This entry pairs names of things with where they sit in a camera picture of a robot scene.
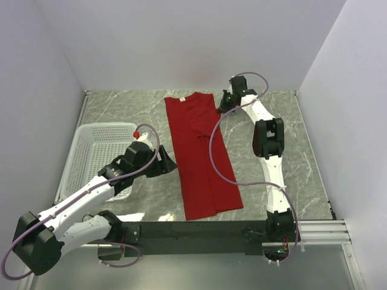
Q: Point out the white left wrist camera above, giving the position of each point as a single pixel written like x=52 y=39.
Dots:
x=146 y=137

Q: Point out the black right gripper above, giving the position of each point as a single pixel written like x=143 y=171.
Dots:
x=223 y=108

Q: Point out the red t shirt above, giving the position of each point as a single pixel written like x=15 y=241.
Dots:
x=206 y=175

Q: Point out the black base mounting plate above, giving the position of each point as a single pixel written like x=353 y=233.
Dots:
x=196 y=237

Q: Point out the aluminium frame rail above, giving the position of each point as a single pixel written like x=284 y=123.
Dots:
x=322 y=259

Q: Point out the white plastic basket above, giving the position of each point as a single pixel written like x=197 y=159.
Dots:
x=94 y=146

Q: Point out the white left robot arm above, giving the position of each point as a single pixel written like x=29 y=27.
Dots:
x=40 y=240

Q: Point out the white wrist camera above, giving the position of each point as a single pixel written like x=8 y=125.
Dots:
x=231 y=89
x=146 y=137

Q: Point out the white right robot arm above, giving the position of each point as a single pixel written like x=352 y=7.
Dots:
x=268 y=145

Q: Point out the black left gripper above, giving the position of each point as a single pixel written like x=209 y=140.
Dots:
x=164 y=165

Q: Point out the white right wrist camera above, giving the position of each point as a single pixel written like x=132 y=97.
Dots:
x=231 y=89

